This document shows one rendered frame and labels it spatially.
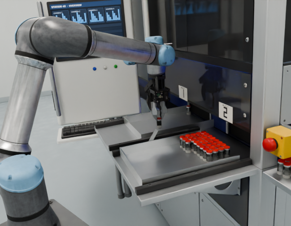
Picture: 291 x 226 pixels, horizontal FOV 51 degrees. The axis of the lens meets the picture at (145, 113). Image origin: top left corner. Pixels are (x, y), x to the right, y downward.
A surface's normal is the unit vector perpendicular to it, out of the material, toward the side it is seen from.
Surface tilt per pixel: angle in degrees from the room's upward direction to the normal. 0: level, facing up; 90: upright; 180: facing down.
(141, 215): 0
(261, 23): 90
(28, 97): 87
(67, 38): 87
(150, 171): 0
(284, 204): 90
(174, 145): 0
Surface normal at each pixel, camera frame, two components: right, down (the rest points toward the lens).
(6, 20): 0.33, 0.26
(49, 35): -0.06, 0.17
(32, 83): 0.57, 0.15
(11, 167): 0.01, -0.92
